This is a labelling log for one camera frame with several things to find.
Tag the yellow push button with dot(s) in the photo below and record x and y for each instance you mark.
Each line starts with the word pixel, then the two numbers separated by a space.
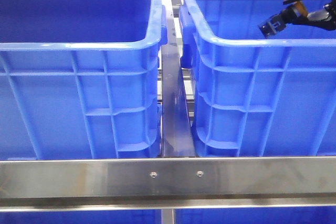
pixel 278 22

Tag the blue plastic bin front right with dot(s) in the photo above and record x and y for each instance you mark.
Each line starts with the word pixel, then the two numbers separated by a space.
pixel 256 96

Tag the blue plastic bin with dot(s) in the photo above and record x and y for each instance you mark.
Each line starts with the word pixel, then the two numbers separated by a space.
pixel 79 79
pixel 256 96

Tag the blue bin lower right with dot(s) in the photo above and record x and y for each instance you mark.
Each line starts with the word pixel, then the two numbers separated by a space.
pixel 257 215

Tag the blue plastic bin front left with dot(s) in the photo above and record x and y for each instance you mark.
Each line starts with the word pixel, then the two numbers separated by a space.
pixel 79 79

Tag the blue bin lower left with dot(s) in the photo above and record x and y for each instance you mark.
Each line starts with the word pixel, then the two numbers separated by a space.
pixel 113 216

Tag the stainless steel front rail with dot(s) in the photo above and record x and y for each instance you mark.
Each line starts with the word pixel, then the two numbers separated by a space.
pixel 167 183

